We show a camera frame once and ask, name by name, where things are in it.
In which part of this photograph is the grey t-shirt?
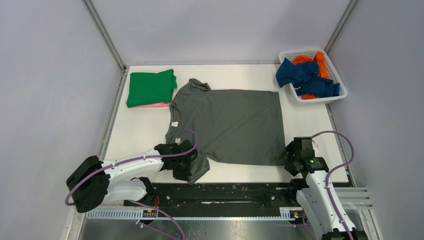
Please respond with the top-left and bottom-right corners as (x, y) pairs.
(165, 78), (285, 184)

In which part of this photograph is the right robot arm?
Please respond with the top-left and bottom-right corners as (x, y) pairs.
(278, 137), (368, 240)

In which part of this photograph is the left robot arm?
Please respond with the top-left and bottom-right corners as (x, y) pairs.
(65, 140), (198, 213)

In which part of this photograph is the folded pink t-shirt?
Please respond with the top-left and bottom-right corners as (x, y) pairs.
(134, 102), (171, 108)

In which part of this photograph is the blue t-shirt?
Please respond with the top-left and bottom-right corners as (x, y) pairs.
(275, 58), (340, 98)

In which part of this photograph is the folded green t-shirt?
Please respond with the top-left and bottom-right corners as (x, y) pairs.
(126, 69), (178, 108)

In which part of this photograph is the white plastic basket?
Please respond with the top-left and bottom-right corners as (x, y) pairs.
(278, 48), (348, 104)

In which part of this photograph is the orange t-shirt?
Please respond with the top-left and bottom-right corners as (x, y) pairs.
(292, 52), (334, 100)

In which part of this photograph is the white slotted cable duct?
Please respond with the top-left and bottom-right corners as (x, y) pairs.
(85, 204), (302, 221)

